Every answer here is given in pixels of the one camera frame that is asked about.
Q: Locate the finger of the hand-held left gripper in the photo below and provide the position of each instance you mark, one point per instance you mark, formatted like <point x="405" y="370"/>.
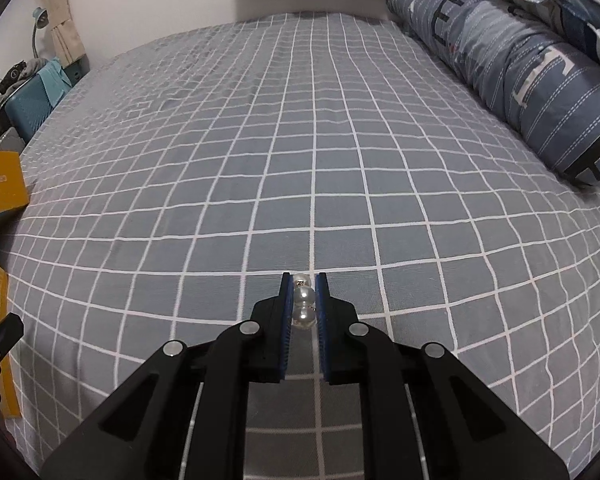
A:
<point x="5" y="335"/>

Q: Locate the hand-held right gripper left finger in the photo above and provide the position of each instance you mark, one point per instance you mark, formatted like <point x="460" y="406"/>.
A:
<point x="280" y="340"/>

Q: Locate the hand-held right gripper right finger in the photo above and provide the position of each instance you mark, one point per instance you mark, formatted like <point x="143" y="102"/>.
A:
<point x="327" y="340"/>

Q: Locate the blue and yellow cardboard box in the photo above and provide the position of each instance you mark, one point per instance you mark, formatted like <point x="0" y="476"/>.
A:
<point x="0" y="195"/>

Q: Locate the teal suitcase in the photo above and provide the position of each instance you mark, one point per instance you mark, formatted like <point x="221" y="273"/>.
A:
<point x="27" y="107"/>

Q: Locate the black tangled gadget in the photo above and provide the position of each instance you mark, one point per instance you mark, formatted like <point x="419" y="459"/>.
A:
<point x="17" y="74"/>

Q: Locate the light blue cloth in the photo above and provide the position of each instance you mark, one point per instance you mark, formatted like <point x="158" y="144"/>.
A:
<point x="55" y="80"/>

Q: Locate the blue desk lamp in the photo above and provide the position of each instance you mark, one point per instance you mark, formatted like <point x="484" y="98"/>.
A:
<point x="39" y="17"/>

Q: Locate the tied beige side curtain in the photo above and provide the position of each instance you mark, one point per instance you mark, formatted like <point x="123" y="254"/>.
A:
<point x="62" y="20"/>

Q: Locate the folded blue-grey lettered quilt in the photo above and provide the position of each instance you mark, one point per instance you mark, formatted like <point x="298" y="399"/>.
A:
<point x="520" y="70"/>

